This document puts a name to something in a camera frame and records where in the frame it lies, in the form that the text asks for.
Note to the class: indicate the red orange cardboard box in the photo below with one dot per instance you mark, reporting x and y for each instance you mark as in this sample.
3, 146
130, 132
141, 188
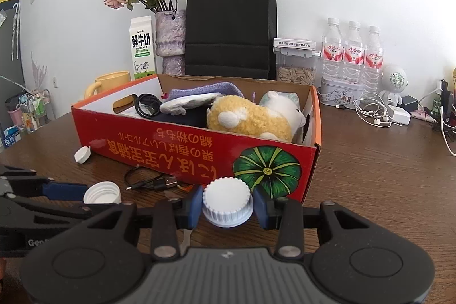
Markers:
197, 155

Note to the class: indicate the white green milk carton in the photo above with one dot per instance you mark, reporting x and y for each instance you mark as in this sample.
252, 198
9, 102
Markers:
142, 47

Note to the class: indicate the white bottle cap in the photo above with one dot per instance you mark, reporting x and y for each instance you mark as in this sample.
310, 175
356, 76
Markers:
105, 192

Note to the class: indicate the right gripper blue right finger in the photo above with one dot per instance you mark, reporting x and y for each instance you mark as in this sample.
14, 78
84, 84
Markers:
267, 209

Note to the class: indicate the water bottle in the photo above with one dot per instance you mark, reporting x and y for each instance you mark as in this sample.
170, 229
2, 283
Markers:
353, 54
373, 61
331, 49

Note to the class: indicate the white charger block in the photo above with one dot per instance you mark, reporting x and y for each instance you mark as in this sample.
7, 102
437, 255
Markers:
398, 115

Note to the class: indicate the white round robot toy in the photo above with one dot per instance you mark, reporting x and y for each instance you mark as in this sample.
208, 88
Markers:
393, 83

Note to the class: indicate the right water bottle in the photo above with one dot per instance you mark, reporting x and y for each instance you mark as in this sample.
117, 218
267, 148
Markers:
373, 61

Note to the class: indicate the blue knit cloth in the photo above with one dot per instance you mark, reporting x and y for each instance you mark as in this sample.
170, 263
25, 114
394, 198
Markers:
224, 88

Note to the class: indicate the pink flat item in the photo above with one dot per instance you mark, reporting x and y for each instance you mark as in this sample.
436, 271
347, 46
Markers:
420, 114

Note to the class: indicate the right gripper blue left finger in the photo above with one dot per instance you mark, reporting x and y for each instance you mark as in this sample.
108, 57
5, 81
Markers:
191, 209

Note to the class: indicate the person's left hand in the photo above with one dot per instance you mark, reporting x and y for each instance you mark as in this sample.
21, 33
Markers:
2, 267

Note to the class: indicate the purple textured vase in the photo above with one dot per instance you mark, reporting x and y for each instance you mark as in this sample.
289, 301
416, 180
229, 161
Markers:
170, 29

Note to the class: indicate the middle water bottle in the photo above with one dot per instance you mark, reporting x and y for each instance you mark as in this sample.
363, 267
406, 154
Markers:
353, 54

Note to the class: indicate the wire rack with items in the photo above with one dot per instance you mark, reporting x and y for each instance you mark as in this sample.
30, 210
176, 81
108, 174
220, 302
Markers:
33, 109

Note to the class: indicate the black paper shopping bag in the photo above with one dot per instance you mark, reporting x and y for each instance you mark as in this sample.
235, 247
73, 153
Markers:
231, 38

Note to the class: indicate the left water bottle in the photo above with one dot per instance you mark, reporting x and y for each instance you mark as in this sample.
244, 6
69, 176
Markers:
331, 49

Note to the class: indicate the black power adapter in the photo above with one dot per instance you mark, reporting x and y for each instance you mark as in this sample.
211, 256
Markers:
409, 103

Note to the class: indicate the dark grey refrigerator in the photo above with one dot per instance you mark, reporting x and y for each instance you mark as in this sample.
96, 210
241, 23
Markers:
12, 78

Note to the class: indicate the large white ribbed cap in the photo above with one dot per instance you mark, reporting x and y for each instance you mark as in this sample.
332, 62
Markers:
227, 202

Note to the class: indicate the white fabric glove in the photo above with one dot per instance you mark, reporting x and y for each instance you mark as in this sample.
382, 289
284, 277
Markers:
179, 106

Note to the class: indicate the orange dried leaf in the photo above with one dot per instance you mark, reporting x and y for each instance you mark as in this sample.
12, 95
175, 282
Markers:
187, 188

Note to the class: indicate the white wired earphones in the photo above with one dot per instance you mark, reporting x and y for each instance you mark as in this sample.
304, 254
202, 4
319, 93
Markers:
371, 109

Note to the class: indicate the clear seed storage container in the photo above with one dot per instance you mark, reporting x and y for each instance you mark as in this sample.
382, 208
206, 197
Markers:
297, 66

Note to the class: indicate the flat white red box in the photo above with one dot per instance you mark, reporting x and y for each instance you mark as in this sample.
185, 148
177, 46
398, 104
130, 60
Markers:
289, 43

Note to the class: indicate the yellow white plush toy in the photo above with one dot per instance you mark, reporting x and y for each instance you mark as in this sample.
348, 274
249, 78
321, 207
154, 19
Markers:
280, 120

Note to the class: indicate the small green bottle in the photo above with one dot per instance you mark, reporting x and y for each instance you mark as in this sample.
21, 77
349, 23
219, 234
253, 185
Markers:
436, 105

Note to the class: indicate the yellow ceramic mug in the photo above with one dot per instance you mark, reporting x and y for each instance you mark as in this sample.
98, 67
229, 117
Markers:
106, 82

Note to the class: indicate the small white device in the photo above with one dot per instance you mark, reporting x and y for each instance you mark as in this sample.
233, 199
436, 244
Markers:
82, 155

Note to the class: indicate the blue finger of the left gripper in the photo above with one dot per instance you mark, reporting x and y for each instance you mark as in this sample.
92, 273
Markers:
58, 191

